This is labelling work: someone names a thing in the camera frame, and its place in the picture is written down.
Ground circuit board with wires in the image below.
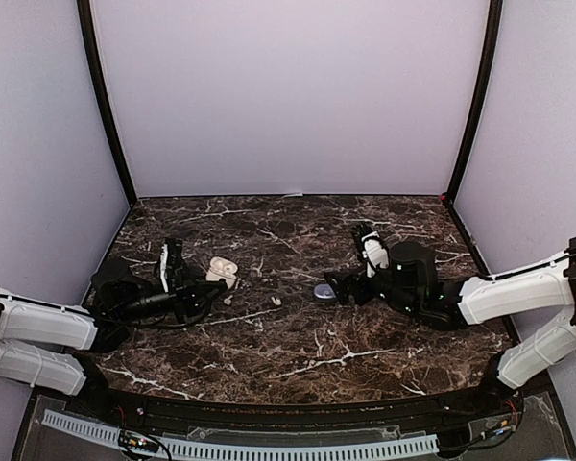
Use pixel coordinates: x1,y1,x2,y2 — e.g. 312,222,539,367
117,429,159,455
480,418,515,441

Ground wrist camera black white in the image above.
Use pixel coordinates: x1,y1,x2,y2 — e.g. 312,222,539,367
351,223,390,278
158,238,184,293

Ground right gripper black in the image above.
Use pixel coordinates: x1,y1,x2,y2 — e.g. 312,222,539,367
324,255,421,317

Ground grey slotted cable duct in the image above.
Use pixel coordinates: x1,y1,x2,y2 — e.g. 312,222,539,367
41,410,440,460

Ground black frame post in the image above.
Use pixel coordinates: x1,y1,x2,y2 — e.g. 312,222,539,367
76,0,138,207
444,0,503,207

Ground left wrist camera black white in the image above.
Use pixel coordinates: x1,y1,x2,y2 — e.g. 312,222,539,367
158,238,184,293

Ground black front table rail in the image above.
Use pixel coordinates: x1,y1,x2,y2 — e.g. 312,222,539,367
100,383,491,433

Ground right circuit board with wires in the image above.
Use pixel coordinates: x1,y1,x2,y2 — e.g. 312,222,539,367
480,418,515,441

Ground black frame post right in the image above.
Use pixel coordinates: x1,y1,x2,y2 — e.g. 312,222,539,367
444,0,503,207

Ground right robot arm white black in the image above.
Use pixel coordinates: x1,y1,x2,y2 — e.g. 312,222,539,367
314,231,576,417

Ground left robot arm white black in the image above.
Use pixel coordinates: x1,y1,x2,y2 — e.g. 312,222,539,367
0,258,228,419

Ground left circuit board with wires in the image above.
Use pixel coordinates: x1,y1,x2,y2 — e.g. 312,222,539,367
117,429,159,455

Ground black frame post left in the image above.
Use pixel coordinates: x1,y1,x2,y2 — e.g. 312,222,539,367
76,0,138,207

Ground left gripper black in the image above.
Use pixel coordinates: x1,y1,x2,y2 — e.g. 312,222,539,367
115,268,226,325

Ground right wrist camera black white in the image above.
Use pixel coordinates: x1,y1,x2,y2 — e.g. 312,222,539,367
351,223,390,278

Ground beige earbud charging case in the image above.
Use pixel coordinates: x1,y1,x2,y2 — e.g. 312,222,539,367
205,256,238,290

